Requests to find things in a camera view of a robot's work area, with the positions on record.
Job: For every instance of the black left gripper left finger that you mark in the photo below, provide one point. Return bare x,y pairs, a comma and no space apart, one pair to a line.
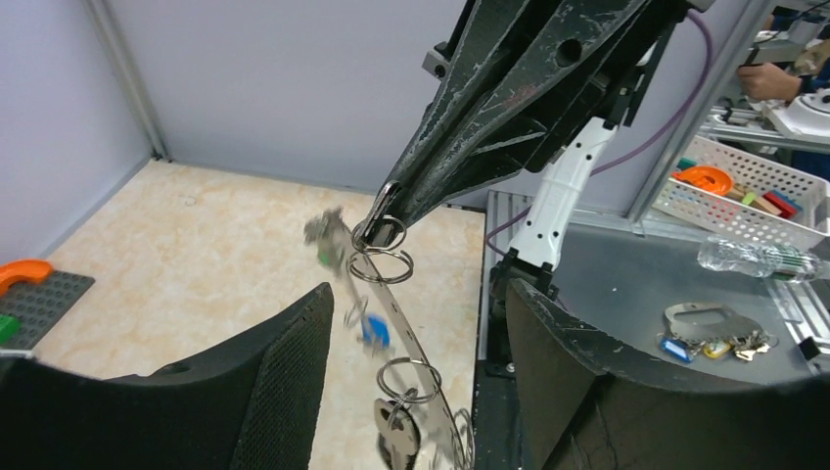
250,402

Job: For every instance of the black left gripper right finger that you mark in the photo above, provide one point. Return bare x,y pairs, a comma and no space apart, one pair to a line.
590,401

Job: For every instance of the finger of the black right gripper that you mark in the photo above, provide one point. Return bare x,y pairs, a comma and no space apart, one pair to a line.
467,110
519,130

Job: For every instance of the blue plastic key tag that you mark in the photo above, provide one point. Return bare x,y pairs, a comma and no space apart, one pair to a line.
375,332

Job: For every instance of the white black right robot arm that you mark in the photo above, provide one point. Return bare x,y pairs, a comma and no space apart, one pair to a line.
542,86

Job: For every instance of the spare metal key bunch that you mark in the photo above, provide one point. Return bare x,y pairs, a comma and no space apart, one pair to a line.
713,331

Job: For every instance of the orange object in basket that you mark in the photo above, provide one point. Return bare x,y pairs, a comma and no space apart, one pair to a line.
707,178

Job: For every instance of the white perforated plastic basket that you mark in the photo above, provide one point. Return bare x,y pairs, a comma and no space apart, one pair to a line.
769,203

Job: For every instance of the clear plastic water bottle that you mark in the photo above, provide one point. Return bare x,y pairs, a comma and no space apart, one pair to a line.
777,262

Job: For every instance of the grey lego baseplate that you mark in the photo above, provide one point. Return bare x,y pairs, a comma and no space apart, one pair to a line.
39,307

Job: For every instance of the orange plastic arch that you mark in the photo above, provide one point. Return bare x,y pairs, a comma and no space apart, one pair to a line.
31,271

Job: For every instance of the green lego brick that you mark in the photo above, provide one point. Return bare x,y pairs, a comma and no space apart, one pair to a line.
9,328

